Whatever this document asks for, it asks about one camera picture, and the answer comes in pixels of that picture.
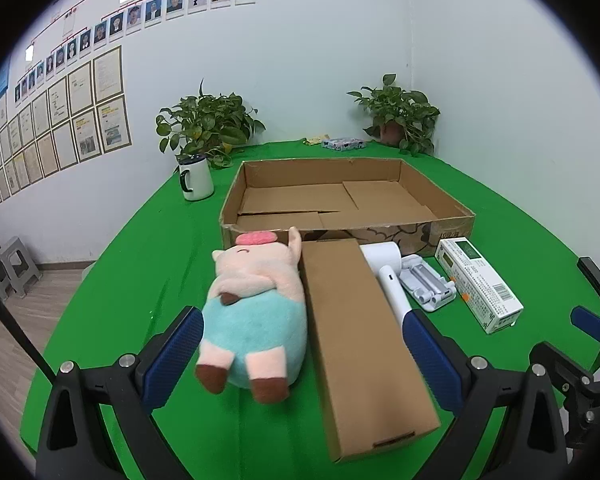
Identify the patterned tissue pack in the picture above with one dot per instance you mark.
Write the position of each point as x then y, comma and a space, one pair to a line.
345, 144

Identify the long brown cardboard box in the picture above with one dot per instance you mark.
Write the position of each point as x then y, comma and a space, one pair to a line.
360, 340

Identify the green tablecloth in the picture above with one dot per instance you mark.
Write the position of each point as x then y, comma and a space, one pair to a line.
145, 270

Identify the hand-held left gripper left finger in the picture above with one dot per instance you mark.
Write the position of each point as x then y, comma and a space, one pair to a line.
172, 360

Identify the potted plant brown pot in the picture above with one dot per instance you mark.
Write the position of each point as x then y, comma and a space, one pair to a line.
395, 110

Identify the bushy green potted plant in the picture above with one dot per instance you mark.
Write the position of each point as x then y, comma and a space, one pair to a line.
210, 120

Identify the small blue wall sign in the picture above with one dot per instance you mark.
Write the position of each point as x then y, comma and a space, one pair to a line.
1, 80

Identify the large cardboard box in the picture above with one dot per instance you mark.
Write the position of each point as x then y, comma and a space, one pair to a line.
330, 200

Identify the white handheld device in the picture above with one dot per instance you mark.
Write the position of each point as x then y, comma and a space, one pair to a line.
380, 257

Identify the black flat bar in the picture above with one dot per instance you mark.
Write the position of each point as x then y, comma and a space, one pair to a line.
597, 280

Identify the yellow packet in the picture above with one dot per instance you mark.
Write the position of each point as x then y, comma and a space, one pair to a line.
316, 139

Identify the group of framed certificates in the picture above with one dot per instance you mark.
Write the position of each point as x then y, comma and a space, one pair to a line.
65, 120

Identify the pink pig plush toy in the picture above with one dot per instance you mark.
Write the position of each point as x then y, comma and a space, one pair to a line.
255, 325

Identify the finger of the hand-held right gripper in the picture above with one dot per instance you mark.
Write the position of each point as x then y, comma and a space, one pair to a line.
555, 360
587, 321

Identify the white medicine box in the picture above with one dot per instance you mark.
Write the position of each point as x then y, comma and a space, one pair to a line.
485, 290

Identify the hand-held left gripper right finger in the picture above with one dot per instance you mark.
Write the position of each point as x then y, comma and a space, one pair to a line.
430, 360

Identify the row of portrait photos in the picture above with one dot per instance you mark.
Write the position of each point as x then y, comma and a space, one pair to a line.
130, 17

